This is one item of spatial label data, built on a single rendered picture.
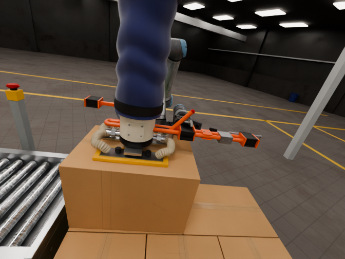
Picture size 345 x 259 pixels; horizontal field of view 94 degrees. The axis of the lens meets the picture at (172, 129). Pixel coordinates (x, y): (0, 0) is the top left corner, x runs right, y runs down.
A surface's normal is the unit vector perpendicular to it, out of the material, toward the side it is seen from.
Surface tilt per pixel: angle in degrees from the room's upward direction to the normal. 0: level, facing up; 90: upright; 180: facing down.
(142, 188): 90
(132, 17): 75
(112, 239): 0
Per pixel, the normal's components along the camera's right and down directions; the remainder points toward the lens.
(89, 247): 0.17, -0.89
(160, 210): 0.05, 0.44
